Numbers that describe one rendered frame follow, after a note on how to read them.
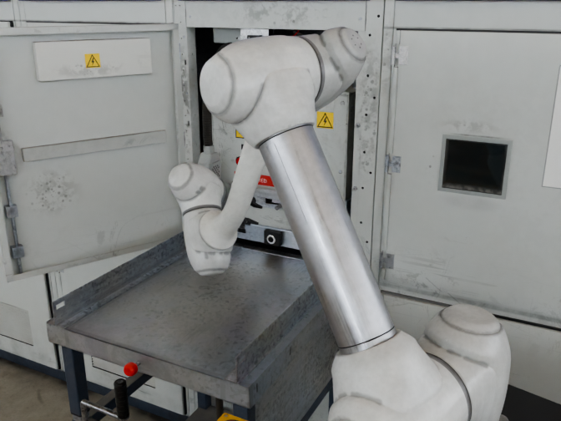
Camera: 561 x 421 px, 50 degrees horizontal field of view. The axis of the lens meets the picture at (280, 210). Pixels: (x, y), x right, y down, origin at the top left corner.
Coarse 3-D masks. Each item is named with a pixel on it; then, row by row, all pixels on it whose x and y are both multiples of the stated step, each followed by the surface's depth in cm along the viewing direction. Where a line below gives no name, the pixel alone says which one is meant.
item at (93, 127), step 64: (0, 64) 168; (64, 64) 176; (128, 64) 187; (0, 128) 171; (64, 128) 183; (128, 128) 195; (0, 192) 177; (64, 192) 188; (128, 192) 201; (64, 256) 194
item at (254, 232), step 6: (246, 228) 208; (252, 228) 207; (258, 228) 206; (264, 228) 205; (270, 228) 203; (276, 228) 203; (240, 234) 210; (246, 234) 209; (252, 234) 208; (258, 234) 206; (282, 234) 202; (288, 234) 201; (252, 240) 208; (258, 240) 207; (282, 240) 202; (288, 240) 201; (294, 240) 200; (288, 246) 202; (294, 246) 201
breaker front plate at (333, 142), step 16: (336, 112) 181; (224, 128) 202; (320, 128) 185; (336, 128) 183; (224, 144) 203; (240, 144) 200; (336, 144) 184; (224, 160) 205; (336, 160) 186; (224, 176) 207; (336, 176) 188; (256, 208) 205; (272, 208) 201; (272, 224) 204; (288, 224) 201
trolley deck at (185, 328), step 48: (144, 288) 178; (192, 288) 178; (240, 288) 178; (288, 288) 178; (48, 336) 160; (96, 336) 153; (144, 336) 153; (192, 336) 153; (240, 336) 153; (288, 336) 153; (192, 384) 140; (240, 384) 133
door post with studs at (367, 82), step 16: (368, 16) 164; (368, 32) 166; (368, 48) 167; (368, 64) 168; (368, 80) 170; (368, 96) 171; (368, 112) 172; (368, 128) 174; (368, 144) 175; (368, 160) 177; (352, 176) 181; (368, 176) 178; (352, 192) 182; (368, 192) 180; (352, 208) 184; (368, 208) 181; (368, 224) 183; (368, 240) 184; (368, 256) 186
